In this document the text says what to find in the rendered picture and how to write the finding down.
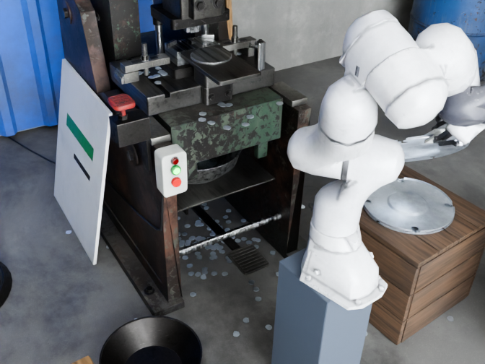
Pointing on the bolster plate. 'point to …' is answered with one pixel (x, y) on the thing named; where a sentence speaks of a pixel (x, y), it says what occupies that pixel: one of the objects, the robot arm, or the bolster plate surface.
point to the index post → (260, 55)
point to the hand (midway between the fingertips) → (434, 136)
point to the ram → (194, 8)
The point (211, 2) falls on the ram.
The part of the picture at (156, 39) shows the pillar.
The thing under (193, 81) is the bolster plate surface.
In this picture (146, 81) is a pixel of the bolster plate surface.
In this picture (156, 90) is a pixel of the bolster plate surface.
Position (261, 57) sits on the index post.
